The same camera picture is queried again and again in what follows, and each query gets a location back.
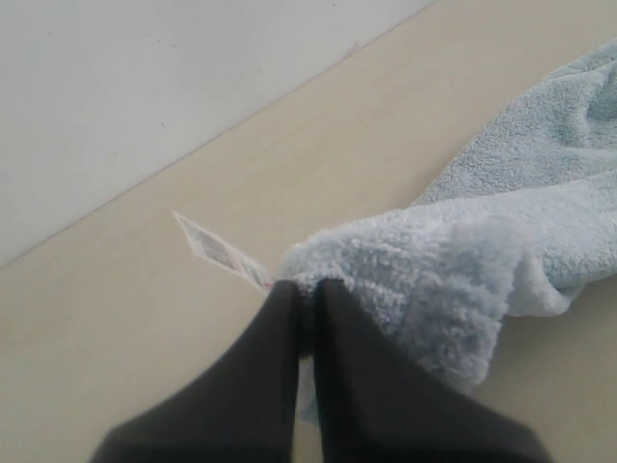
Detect light blue terry towel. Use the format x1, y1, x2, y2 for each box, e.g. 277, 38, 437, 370
279, 41, 616, 395

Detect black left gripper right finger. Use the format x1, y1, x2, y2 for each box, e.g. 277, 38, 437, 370
314, 280, 551, 462

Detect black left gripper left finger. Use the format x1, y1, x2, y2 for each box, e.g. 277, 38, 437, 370
92, 282, 299, 463

